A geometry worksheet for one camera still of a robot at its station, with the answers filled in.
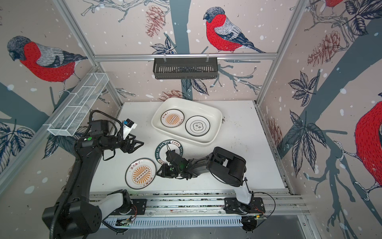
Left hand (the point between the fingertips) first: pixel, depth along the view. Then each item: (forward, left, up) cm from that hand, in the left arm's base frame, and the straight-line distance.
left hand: (135, 139), depth 75 cm
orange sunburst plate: (+30, -14, -20) cm, 39 cm away
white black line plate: (+22, -33, -19) cm, 44 cm away
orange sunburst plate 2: (-10, +1, -22) cm, 24 cm away
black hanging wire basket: (+57, -18, +7) cm, 60 cm away
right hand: (-12, -9, -19) cm, 25 cm away
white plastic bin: (+39, -27, -18) cm, 51 cm away
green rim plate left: (+8, -12, -22) cm, 27 cm away
